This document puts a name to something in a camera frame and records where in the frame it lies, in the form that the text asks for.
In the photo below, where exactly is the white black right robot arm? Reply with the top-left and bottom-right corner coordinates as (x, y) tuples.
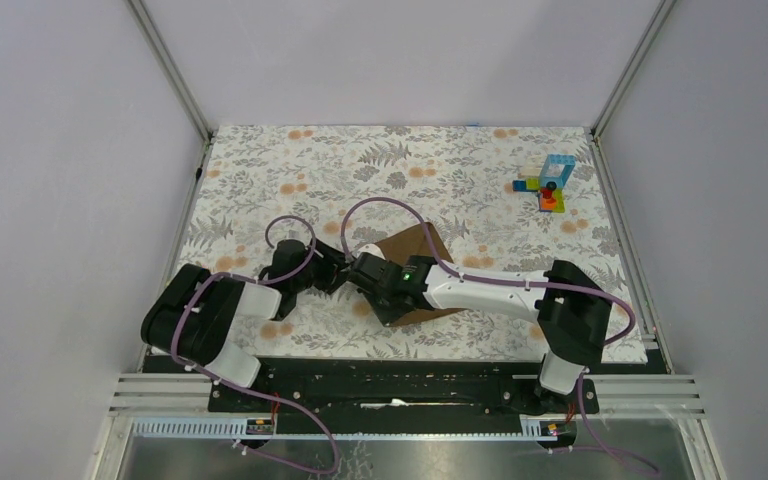
(346, 253), (612, 412)

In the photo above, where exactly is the floral patterned table mat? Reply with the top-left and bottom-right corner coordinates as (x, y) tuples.
(178, 126), (631, 361)

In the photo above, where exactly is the brown cloth napkin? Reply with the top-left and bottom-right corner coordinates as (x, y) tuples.
(357, 222), (456, 319)

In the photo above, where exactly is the white slotted cable duct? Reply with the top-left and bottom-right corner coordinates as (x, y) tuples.
(132, 414), (577, 443)

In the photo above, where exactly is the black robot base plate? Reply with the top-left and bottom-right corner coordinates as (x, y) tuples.
(147, 358), (600, 435)

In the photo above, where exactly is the colourful toy block structure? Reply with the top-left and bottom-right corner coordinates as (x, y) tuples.
(510, 153), (577, 214)

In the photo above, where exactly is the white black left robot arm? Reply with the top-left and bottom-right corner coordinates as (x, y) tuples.
(140, 240), (349, 411)

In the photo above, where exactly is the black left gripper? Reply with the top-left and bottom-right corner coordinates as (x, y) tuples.
(291, 237), (351, 293)

